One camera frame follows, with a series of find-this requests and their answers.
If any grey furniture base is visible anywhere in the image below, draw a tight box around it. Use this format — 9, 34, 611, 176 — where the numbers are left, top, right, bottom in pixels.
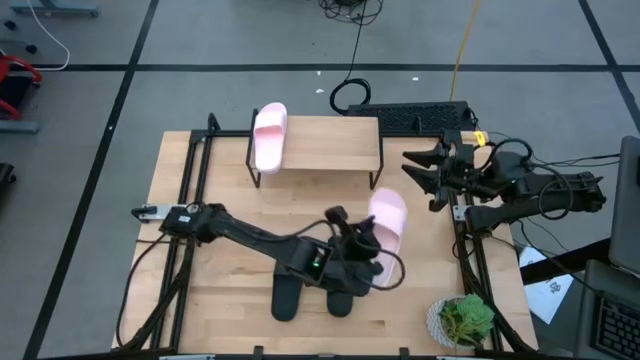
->
9, 0, 102, 19

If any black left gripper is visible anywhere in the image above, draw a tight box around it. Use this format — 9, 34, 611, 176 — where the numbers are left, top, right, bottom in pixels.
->
319, 205, 386, 298

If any black keyboard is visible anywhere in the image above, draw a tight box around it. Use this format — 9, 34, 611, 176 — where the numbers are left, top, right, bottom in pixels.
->
346, 100, 477, 134

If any red chair frame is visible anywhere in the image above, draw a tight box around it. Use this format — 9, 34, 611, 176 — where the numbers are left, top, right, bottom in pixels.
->
0, 53, 44, 122

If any white printed paper sheet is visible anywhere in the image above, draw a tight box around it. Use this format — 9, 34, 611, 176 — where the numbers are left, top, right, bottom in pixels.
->
517, 245, 576, 326

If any black metal table frame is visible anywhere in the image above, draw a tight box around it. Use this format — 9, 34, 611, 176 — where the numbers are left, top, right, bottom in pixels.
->
149, 112, 507, 354

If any black cable bundle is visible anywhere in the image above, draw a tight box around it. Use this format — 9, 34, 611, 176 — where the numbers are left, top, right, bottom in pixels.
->
451, 219, 532, 354
115, 233, 197, 352

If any pink rubber slide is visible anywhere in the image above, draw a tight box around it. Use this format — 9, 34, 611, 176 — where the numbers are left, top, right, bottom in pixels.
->
252, 101, 289, 176
366, 187, 409, 289

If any potted green succulent plant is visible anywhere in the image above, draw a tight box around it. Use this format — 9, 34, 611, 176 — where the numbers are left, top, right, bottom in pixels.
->
425, 293, 497, 351

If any white floor cable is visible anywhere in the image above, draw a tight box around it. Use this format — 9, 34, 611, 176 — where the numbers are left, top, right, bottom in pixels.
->
24, 0, 72, 73

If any black rubber slide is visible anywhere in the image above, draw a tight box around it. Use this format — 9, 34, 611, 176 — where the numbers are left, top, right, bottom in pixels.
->
325, 289, 357, 319
270, 272, 305, 323

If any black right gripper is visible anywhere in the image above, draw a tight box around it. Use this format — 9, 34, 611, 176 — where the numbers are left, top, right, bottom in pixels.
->
400, 142, 502, 212

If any black coiled floor cable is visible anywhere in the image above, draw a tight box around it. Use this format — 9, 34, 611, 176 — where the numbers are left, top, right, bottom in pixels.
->
328, 0, 374, 116

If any grey laptop with black keyboard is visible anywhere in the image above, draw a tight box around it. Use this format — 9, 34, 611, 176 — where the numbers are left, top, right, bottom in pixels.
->
571, 258, 640, 360

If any wooden shelf with black legs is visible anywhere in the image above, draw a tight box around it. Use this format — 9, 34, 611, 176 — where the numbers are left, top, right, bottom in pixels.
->
244, 114, 386, 192

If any yellow cable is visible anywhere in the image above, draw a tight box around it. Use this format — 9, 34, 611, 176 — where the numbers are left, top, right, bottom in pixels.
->
448, 0, 483, 103

